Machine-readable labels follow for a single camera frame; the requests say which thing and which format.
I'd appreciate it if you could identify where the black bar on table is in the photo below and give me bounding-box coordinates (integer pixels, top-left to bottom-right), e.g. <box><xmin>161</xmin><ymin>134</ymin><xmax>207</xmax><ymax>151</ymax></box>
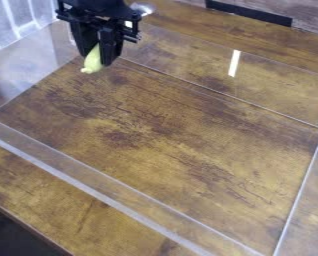
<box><xmin>205</xmin><ymin>0</ymin><xmax>293</xmax><ymax>27</ymax></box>

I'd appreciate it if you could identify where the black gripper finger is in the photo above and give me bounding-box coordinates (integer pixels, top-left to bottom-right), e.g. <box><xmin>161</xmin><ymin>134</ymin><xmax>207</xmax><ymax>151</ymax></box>
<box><xmin>99</xmin><ymin>27</ymin><xmax>123</xmax><ymax>66</ymax></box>
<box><xmin>70</xmin><ymin>22</ymin><xmax>98</xmax><ymax>57</ymax></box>

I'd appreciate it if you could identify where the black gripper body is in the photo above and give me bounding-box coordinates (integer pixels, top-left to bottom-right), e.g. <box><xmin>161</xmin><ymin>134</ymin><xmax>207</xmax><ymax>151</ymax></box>
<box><xmin>56</xmin><ymin>0</ymin><xmax>142</xmax><ymax>42</ymax></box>

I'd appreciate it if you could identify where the clear acrylic enclosure wall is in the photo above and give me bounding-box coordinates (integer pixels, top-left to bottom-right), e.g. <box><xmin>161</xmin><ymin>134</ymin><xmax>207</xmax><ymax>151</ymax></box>
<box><xmin>0</xmin><ymin>0</ymin><xmax>318</xmax><ymax>256</ymax></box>

